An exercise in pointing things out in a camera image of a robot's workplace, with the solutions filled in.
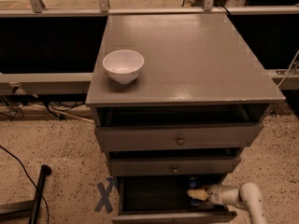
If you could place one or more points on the grey top drawer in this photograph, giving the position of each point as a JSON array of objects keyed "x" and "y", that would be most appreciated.
[{"x": 151, "y": 128}]

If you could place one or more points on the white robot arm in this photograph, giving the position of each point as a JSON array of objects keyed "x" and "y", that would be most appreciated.
[{"x": 246, "y": 197}]

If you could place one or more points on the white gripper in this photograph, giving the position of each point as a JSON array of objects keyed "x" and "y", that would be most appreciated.
[{"x": 215, "y": 194}]

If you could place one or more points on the grey middle drawer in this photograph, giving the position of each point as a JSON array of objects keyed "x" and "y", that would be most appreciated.
[{"x": 173, "y": 162}]

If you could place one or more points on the black metal stand leg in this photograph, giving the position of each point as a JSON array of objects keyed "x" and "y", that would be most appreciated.
[{"x": 28, "y": 208}]

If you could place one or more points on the grey metal railing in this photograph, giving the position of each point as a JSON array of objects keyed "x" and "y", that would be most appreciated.
[{"x": 49, "y": 6}]

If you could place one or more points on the grey drawer cabinet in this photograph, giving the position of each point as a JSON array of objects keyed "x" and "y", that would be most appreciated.
[{"x": 189, "y": 60}]

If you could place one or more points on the blue pepsi can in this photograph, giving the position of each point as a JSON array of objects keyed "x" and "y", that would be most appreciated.
[{"x": 193, "y": 184}]

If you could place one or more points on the grey drawer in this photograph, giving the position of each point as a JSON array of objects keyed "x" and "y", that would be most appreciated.
[
  {"x": 151, "y": 128},
  {"x": 173, "y": 162},
  {"x": 163, "y": 199}
]

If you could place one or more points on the white ceramic bowl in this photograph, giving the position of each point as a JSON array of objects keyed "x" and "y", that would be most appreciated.
[{"x": 123, "y": 65}]

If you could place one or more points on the grey bottom drawer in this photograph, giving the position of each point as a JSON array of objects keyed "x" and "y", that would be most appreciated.
[{"x": 163, "y": 199}]

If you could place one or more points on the blue tape cross mark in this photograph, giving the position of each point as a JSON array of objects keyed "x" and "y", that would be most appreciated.
[{"x": 104, "y": 196}]

